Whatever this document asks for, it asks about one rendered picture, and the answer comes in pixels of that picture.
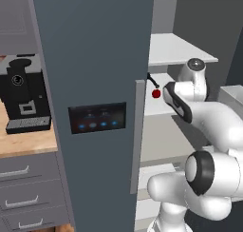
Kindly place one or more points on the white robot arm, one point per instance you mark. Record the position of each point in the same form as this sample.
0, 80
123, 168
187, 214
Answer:
218, 121

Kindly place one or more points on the white fridge shelf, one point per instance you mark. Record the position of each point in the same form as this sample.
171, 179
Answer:
171, 48
158, 107

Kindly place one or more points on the grey fridge door with screen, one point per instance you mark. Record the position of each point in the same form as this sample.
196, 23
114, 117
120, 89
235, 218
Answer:
95, 52

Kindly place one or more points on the open fridge door with bin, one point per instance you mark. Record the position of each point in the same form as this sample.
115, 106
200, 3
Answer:
232, 94

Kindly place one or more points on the fridge body with white inside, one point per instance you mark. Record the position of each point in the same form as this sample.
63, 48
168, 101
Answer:
202, 23

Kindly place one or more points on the black coffee machine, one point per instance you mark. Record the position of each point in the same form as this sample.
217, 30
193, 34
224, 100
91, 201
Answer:
25, 96

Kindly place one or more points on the grey drawer front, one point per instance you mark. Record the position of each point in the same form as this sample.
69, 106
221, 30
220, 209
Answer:
53, 218
47, 191
31, 164

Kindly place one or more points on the grey wall cupboard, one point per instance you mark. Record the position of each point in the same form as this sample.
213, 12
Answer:
15, 20

